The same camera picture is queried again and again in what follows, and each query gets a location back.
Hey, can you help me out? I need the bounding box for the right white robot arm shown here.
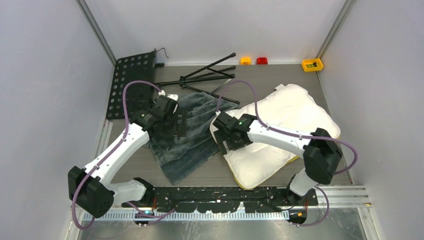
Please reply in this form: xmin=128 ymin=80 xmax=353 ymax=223
xmin=212 ymin=112 xmax=343 ymax=205

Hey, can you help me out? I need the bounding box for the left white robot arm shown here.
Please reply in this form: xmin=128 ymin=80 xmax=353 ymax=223
xmin=67 ymin=92 xmax=187 ymax=218

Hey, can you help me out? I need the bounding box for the red toy brick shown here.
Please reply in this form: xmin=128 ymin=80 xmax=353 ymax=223
xmin=256 ymin=57 xmax=268 ymax=65

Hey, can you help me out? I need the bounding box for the yellow toy block with knob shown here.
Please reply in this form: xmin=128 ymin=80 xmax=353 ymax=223
xmin=301 ymin=58 xmax=324 ymax=73

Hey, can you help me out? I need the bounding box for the aluminium rail with ruler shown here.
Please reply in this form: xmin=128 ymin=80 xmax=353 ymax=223
xmin=97 ymin=185 xmax=372 ymax=224

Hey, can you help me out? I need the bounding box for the grey fluffy pillowcase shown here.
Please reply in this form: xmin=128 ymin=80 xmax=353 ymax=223
xmin=148 ymin=92 xmax=219 ymax=185

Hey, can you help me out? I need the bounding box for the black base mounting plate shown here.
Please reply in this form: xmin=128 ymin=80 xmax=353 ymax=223
xmin=122 ymin=186 xmax=318 ymax=214

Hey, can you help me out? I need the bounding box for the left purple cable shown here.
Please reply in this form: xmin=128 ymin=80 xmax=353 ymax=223
xmin=70 ymin=80 xmax=176 ymax=231

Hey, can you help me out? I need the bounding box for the orange toy brick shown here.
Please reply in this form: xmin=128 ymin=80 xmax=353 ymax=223
xmin=240 ymin=57 xmax=252 ymax=65

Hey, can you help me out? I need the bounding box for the black perforated music stand tray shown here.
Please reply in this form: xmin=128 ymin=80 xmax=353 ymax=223
xmin=105 ymin=49 xmax=157 ymax=121

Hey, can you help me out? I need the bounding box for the black folding tripod stand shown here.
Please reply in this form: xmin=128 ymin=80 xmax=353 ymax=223
xmin=156 ymin=52 xmax=236 ymax=98

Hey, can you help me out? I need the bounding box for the white yellow black pillow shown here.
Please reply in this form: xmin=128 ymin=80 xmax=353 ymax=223
xmin=209 ymin=84 xmax=341 ymax=190

